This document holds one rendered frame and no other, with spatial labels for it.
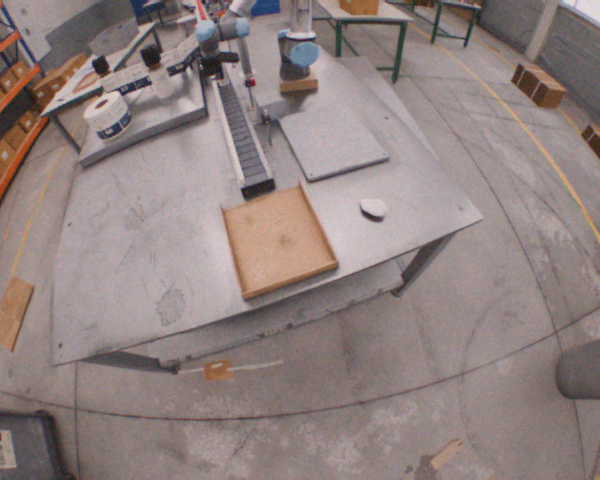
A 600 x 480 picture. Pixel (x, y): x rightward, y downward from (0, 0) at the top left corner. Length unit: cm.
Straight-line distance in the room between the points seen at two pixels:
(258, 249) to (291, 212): 15
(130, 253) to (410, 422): 150
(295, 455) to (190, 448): 57
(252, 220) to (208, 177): 26
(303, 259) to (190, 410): 119
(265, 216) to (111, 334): 59
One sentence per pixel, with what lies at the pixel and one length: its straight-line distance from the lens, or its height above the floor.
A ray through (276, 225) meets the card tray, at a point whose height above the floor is 83.
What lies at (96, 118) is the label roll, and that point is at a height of 101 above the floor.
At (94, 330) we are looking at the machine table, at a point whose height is 83.
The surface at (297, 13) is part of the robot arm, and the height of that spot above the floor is 122.
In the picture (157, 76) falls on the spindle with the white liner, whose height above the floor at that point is 103.
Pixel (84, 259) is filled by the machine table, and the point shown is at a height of 83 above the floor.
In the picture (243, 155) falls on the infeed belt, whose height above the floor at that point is 88.
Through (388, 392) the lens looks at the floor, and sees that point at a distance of 154.
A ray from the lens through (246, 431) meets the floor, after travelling 156.
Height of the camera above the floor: 149
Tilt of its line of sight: 61 degrees down
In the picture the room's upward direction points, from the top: 7 degrees counter-clockwise
